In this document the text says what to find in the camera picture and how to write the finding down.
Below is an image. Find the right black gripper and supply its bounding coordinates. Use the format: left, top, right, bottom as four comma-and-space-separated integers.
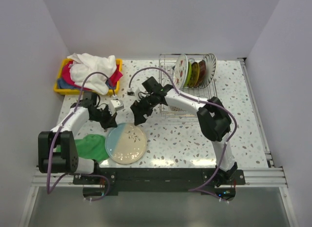
131, 94, 157, 126

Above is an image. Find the wire dish rack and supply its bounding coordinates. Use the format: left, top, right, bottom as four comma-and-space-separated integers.
158, 53, 217, 121

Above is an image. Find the watermelon pattern white plate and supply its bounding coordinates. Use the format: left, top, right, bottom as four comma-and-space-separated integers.
174, 54, 189, 89

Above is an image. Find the yellow patterned plate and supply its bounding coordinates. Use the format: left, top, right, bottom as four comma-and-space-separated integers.
188, 62, 200, 88

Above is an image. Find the red floral plate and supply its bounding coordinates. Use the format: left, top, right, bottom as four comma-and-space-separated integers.
196, 60, 206, 88

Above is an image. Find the blue striped white plate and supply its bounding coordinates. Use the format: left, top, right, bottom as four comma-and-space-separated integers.
200, 53, 217, 88

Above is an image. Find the red patterned small dish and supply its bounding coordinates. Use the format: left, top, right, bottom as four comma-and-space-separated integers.
169, 106, 185, 112

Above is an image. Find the lime green plate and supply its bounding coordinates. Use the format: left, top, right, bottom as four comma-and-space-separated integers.
183, 62, 192, 88

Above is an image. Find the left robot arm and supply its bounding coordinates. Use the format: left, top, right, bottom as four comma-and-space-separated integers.
38, 91, 123, 184

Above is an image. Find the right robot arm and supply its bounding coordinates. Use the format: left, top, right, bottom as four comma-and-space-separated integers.
127, 77, 237, 191

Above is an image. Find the green cloth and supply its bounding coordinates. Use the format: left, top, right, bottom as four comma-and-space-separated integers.
53, 134, 109, 163

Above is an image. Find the yellow plastic bin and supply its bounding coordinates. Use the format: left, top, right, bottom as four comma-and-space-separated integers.
54, 59, 123, 95

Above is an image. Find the blue checked cloth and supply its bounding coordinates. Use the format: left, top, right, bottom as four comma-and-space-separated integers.
57, 78, 68, 89

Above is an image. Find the white towel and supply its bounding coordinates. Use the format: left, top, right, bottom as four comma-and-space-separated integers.
67, 53, 117, 95

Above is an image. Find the pink cloth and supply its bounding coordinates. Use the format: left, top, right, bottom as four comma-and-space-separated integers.
60, 61, 122, 90

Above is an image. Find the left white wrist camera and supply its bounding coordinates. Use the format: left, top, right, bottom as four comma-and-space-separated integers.
108, 95, 124, 115

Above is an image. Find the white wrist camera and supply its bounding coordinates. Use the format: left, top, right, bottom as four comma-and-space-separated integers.
108, 95, 124, 115
127, 87, 140, 101

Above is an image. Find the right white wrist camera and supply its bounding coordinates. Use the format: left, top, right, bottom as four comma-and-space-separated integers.
127, 87, 140, 101

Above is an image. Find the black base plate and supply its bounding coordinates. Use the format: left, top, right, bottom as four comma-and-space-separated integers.
73, 165, 246, 199

